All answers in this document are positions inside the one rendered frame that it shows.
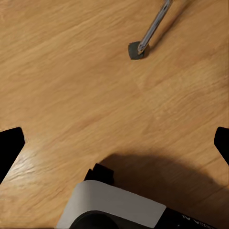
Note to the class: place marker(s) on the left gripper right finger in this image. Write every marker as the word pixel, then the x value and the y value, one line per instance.
pixel 221 141

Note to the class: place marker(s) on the swivel chair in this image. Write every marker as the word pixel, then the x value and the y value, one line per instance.
pixel 136 50

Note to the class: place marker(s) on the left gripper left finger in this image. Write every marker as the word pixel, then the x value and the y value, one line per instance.
pixel 11 143

